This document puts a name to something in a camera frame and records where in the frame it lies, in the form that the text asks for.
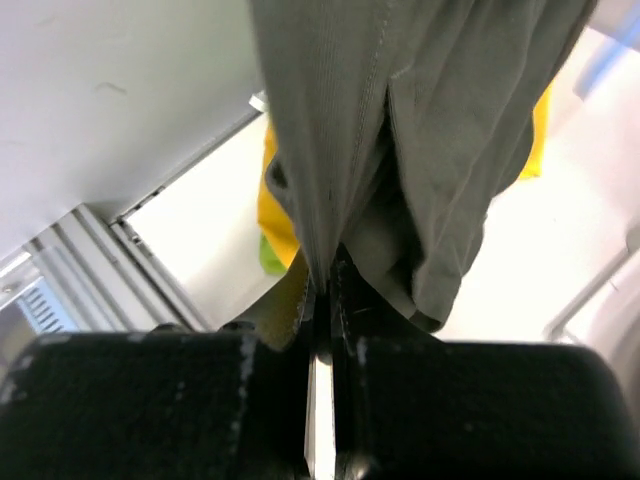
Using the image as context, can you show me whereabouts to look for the olive green shorts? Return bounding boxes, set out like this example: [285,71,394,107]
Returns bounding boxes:
[249,1,596,332]

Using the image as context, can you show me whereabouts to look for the metal clothes rack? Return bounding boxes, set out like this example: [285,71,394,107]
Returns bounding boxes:
[543,246,639,341]

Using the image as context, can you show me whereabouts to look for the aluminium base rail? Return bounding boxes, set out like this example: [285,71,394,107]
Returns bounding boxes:
[1,205,208,334]

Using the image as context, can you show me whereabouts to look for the lime green shorts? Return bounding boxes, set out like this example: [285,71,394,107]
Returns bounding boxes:
[259,235,287,276]

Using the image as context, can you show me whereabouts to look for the slotted grey cable duct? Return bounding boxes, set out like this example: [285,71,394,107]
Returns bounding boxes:
[16,282,72,334]

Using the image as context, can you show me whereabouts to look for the yellow shorts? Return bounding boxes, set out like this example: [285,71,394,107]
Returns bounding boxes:
[257,84,553,271]

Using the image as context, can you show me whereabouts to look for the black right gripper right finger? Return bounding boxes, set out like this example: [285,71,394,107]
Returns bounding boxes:
[329,248,639,479]

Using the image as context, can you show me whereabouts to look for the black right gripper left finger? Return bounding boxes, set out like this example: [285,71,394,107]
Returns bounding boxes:
[1,260,313,479]

